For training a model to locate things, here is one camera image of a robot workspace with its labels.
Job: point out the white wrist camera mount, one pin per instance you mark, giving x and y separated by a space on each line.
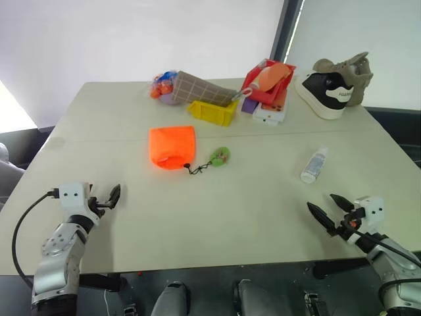
371 210
73 194

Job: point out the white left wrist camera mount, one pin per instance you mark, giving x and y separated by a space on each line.
73 194

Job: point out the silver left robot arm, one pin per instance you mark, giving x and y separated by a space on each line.
60 250

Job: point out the black and white sneaker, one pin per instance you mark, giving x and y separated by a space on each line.
324 95

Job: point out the black table support bar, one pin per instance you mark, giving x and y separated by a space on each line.
102 281

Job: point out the brown grid pencil pouch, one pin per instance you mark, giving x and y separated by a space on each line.
200 89

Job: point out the yellow plastic bin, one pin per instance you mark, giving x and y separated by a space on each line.
213 113

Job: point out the orange soft toy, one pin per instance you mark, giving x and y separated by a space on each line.
273 77

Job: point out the white box with orange dots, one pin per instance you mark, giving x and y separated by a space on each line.
273 113

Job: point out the dark window frame post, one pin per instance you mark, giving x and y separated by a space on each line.
285 29

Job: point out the red plastic bin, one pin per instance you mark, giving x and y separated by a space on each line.
279 85

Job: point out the small clear plastic bottle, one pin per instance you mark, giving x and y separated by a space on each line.
314 164

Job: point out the purple block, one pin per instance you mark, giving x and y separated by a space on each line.
249 105

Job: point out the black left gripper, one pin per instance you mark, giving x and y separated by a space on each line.
97 204

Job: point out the purple bowl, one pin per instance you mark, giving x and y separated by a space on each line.
171 99

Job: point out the grey rounded robot leg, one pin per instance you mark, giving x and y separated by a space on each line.
171 298
251 298

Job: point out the tan foam clog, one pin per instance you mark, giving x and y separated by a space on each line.
356 70

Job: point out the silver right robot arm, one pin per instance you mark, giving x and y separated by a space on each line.
391 263

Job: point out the clear bag of colourful toys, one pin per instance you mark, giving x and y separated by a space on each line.
162 84

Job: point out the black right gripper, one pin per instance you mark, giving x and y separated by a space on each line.
350 224

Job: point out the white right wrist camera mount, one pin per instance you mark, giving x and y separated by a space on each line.
371 210

